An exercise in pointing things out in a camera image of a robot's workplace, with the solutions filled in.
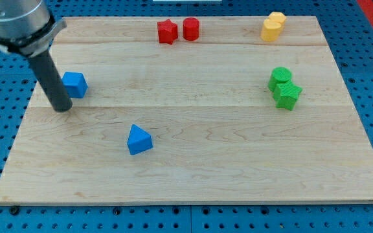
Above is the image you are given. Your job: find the red cylinder block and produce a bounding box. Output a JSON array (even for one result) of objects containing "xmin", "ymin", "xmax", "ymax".
[{"xmin": 183, "ymin": 17, "xmax": 200, "ymax": 41}]

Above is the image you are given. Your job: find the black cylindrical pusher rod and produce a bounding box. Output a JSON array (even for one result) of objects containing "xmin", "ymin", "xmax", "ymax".
[{"xmin": 28, "ymin": 50, "xmax": 73, "ymax": 113}]

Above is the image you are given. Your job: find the yellow hexagon block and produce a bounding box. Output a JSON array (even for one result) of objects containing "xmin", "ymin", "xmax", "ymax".
[{"xmin": 268, "ymin": 12, "xmax": 287, "ymax": 25}]

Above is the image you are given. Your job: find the green cylinder block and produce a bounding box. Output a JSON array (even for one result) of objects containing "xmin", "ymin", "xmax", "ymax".
[{"xmin": 267, "ymin": 67, "xmax": 293, "ymax": 92}]

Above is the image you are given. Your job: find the light wooden board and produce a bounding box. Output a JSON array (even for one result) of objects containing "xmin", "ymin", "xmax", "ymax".
[{"xmin": 0, "ymin": 16, "xmax": 373, "ymax": 206}]

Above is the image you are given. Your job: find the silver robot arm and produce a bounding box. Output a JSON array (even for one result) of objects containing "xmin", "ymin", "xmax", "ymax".
[{"xmin": 0, "ymin": 0, "xmax": 73, "ymax": 113}]

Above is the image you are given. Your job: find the yellow cylinder block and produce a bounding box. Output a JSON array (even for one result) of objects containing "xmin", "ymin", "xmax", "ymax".
[{"xmin": 260, "ymin": 19, "xmax": 282, "ymax": 42}]

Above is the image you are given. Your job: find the blue cube block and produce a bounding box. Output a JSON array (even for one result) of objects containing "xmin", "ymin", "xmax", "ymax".
[{"xmin": 62, "ymin": 72, "xmax": 88, "ymax": 98}]

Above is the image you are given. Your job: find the red star block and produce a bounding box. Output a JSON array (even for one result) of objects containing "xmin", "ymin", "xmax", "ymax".
[{"xmin": 157, "ymin": 19, "xmax": 178, "ymax": 45}]

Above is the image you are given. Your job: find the blue triangle block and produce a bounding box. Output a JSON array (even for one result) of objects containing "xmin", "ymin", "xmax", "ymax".
[{"xmin": 127, "ymin": 124, "xmax": 153, "ymax": 155}]

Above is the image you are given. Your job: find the green star block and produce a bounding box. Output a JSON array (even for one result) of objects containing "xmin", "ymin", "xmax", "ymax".
[{"xmin": 273, "ymin": 81, "xmax": 302, "ymax": 111}]

